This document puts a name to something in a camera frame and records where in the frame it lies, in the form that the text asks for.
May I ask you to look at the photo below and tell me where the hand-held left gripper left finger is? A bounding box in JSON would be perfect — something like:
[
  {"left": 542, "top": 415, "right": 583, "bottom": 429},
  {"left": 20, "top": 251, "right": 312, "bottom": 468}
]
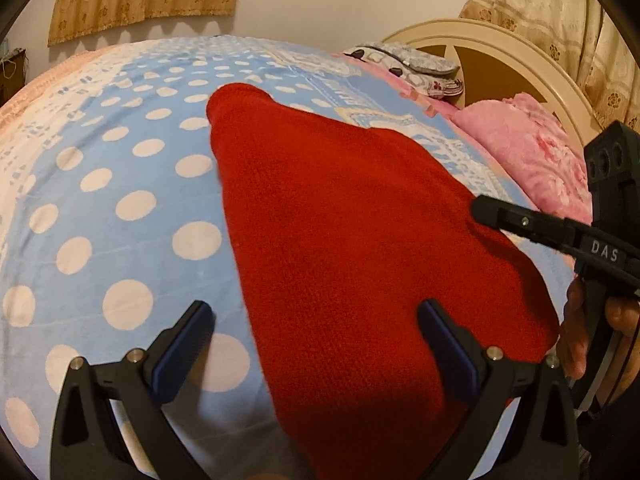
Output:
[{"left": 50, "top": 300, "right": 216, "bottom": 480}]

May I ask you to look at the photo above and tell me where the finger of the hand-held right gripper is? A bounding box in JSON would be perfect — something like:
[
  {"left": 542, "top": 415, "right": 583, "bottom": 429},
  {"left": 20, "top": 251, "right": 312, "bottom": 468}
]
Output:
[{"left": 470, "top": 194, "right": 583, "bottom": 262}]

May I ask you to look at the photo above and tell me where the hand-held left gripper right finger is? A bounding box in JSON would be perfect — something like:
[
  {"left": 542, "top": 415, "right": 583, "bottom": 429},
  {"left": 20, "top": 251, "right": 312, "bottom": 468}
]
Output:
[{"left": 417, "top": 298, "right": 582, "bottom": 480}]

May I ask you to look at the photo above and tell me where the red knit sweater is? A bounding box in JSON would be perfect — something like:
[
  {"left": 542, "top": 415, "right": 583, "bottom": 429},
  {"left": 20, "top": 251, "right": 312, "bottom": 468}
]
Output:
[{"left": 206, "top": 82, "right": 561, "bottom": 480}]

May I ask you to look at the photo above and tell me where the brown wooden desk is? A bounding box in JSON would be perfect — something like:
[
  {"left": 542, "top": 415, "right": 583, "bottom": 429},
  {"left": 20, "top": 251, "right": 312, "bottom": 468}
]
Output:
[{"left": 0, "top": 47, "right": 27, "bottom": 106}]

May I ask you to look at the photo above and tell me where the person's right hand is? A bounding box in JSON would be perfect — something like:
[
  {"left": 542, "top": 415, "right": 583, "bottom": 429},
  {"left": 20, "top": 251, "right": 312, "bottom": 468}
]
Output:
[{"left": 556, "top": 279, "right": 640, "bottom": 381}]

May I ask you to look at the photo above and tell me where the pink and blue polka-dot blanket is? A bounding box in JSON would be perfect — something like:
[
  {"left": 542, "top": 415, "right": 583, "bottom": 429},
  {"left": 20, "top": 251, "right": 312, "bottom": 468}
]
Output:
[{"left": 0, "top": 35, "right": 576, "bottom": 480}]

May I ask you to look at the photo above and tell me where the grey patterned pillow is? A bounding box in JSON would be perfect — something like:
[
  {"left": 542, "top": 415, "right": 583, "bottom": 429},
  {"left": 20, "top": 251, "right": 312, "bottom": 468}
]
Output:
[{"left": 344, "top": 41, "right": 466, "bottom": 99}]

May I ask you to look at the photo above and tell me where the cream wooden headboard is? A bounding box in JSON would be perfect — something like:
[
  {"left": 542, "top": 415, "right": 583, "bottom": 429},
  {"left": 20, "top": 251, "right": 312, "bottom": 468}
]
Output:
[{"left": 380, "top": 18, "right": 607, "bottom": 161}]

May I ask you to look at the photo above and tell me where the pink floral pillow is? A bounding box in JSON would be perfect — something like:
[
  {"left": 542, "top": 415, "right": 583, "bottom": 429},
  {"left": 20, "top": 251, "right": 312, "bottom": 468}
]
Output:
[{"left": 451, "top": 92, "right": 595, "bottom": 227}]

